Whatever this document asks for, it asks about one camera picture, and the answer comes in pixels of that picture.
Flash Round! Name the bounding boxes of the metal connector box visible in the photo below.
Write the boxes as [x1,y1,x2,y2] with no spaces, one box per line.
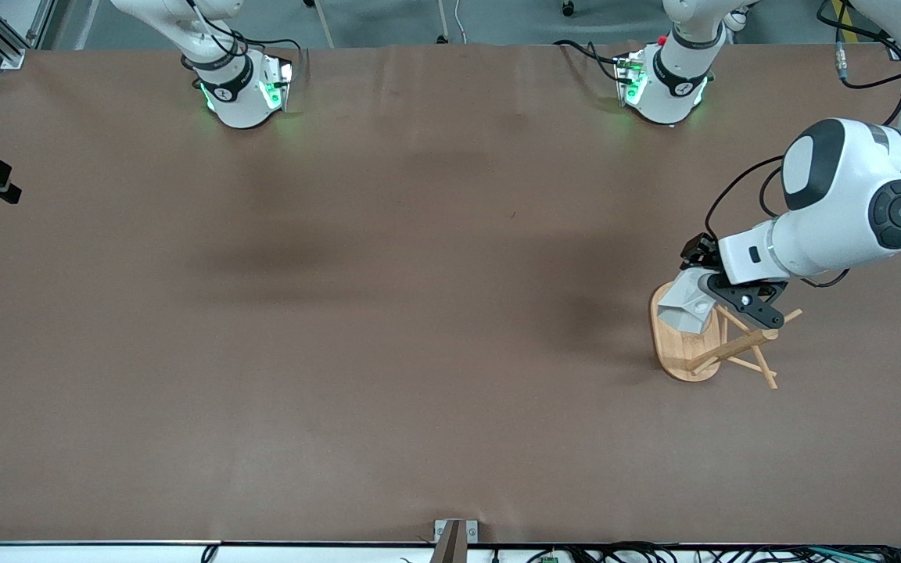
[615,48,647,106]
[261,56,295,112]

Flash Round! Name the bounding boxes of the white faceted cup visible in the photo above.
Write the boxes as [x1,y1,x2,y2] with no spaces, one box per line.
[658,270,716,335]

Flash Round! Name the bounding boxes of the black connector box cable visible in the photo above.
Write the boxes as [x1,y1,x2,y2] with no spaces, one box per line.
[243,38,311,79]
[554,39,625,83]

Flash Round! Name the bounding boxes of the brown table cover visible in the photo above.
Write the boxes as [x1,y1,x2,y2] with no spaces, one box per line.
[0,43,901,546]

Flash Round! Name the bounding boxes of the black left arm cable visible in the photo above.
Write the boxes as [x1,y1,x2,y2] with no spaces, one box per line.
[705,0,901,239]

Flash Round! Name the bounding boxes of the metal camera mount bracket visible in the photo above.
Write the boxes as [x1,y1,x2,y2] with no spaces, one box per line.
[431,519,479,563]

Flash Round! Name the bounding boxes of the wooden cup rack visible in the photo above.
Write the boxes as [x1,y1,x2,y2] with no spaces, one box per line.
[648,283,803,390]

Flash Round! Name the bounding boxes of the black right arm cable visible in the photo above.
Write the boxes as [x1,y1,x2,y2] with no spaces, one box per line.
[185,0,252,59]

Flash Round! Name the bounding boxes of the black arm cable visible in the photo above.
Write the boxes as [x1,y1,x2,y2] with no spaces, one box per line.
[705,0,901,239]
[185,0,252,59]

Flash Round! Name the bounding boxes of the black cable bundle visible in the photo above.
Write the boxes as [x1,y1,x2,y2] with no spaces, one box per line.
[525,541,901,563]

